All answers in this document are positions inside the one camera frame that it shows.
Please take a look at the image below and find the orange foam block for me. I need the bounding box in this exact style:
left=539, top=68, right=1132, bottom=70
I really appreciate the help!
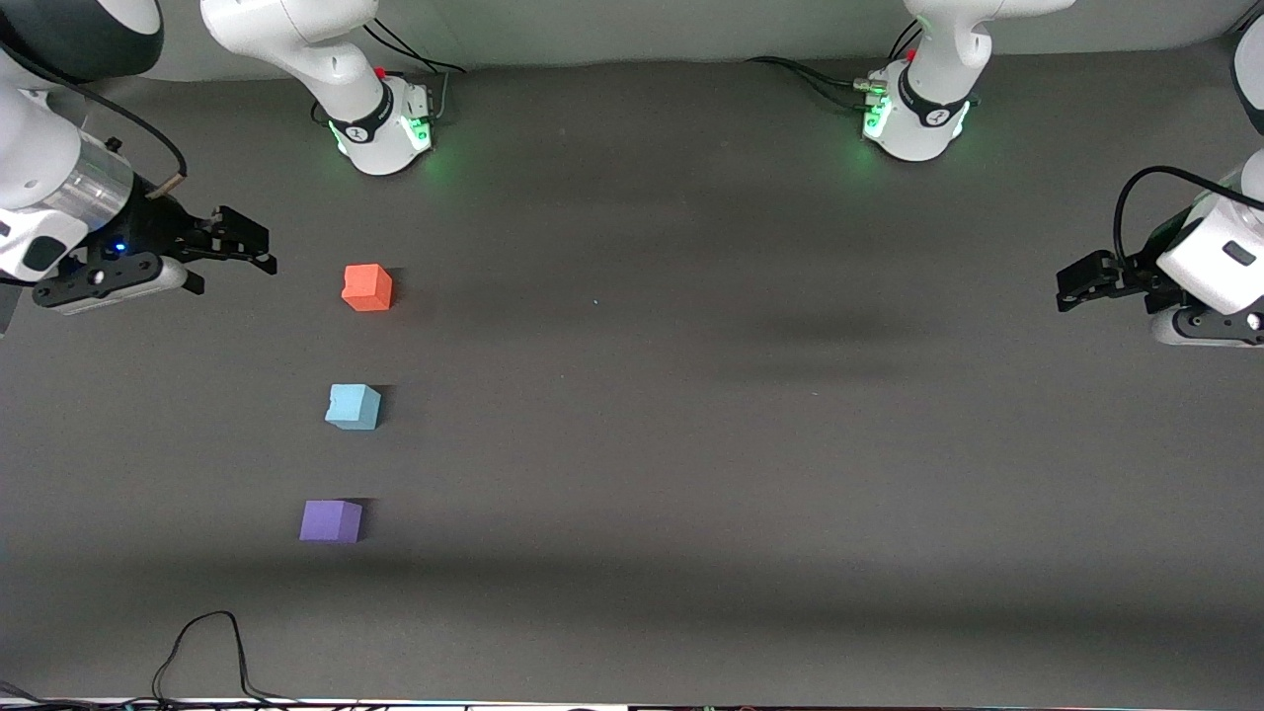
left=342, top=264, right=394, bottom=313

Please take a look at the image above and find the light blue foam block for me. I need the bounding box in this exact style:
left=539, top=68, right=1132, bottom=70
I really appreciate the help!
left=325, top=383, right=382, bottom=432

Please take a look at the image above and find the black arm base cable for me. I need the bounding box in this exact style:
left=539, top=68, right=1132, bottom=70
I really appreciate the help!
left=311, top=20, right=465, bottom=127
left=746, top=20, right=924, bottom=112

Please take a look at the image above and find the black left arm base cable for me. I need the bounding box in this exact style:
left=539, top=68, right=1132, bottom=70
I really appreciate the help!
left=746, top=20, right=924, bottom=112

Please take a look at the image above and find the thin black looped cable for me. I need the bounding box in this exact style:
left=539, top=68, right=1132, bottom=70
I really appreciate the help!
left=0, top=610, right=297, bottom=711

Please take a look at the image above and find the black right arm base cable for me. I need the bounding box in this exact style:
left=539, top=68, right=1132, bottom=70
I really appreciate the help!
left=311, top=20, right=465, bottom=127

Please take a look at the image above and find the purple foam block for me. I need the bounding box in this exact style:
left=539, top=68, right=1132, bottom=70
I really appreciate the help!
left=299, top=500, right=363, bottom=544

